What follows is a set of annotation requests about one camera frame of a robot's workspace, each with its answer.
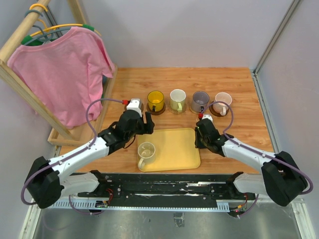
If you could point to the purple translucent mug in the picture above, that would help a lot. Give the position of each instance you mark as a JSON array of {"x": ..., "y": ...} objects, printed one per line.
[{"x": 200, "y": 98}]

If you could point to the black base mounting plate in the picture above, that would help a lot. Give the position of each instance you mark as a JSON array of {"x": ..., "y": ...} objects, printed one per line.
[{"x": 166, "y": 190}]

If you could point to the large woven rattan coaster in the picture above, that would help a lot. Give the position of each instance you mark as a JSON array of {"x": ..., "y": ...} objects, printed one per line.
[{"x": 176, "y": 112}]

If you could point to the cream mug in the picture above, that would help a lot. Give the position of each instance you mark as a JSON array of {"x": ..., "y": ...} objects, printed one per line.
[{"x": 147, "y": 154}]

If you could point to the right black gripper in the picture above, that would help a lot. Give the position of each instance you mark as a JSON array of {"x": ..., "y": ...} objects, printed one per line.
[{"x": 198, "y": 144}]

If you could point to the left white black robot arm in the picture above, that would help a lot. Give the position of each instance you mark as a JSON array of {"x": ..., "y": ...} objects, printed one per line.
[{"x": 45, "y": 177}]

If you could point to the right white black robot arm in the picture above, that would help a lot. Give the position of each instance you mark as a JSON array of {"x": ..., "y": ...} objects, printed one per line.
[{"x": 279, "y": 177}]

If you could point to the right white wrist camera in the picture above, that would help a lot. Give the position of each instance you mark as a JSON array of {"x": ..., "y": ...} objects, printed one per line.
[{"x": 205, "y": 116}]

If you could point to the grey teal hanger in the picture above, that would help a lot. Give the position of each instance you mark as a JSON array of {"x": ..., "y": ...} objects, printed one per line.
[{"x": 43, "y": 37}]

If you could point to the white mug green handle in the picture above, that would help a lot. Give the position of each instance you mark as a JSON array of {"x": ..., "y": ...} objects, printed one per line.
[{"x": 177, "y": 100}]

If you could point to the yellow green hanger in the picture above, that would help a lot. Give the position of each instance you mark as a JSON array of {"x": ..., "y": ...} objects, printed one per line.
[{"x": 79, "y": 16}]

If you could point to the yellow transparent cup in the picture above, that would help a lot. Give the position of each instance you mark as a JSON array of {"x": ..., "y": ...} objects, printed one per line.
[{"x": 156, "y": 101}]

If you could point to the aluminium frame rail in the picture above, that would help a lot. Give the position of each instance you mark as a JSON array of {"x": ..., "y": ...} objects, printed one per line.
[{"x": 276, "y": 36}]

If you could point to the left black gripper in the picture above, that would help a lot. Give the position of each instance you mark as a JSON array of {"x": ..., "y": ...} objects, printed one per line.
[{"x": 149, "y": 125}]

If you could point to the pink translucent cup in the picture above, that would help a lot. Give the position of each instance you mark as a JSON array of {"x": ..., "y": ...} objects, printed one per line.
[{"x": 222, "y": 101}]

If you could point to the small woven rattan coaster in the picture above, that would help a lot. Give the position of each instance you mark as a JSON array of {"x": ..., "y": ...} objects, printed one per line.
[{"x": 198, "y": 109}]

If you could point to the wooden clothes rack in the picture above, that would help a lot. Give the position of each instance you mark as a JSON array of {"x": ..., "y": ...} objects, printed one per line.
[{"x": 60, "y": 135}]

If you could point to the pink t-shirt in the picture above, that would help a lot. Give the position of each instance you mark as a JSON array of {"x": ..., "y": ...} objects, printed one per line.
[{"x": 66, "y": 74}]

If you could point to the yellow plastic tray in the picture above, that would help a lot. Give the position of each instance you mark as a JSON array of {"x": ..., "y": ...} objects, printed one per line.
[{"x": 175, "y": 149}]

